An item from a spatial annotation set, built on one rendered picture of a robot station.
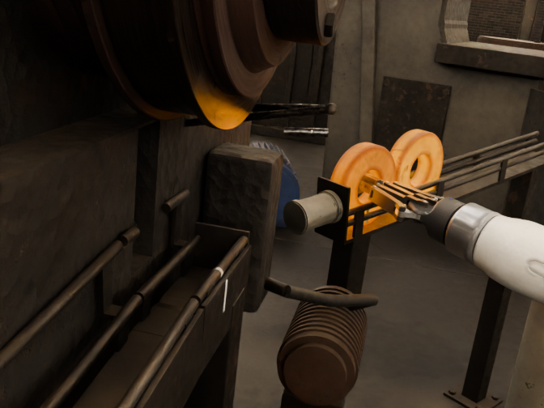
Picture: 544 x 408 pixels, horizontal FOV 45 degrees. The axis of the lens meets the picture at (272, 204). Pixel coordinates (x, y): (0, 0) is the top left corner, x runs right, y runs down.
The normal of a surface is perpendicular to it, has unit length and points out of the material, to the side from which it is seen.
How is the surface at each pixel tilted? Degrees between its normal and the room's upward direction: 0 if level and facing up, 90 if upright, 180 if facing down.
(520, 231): 33
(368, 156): 90
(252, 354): 0
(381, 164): 90
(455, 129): 90
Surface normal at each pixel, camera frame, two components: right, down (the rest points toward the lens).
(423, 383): 0.11, -0.95
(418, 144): 0.67, 0.29
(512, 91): -0.45, 0.22
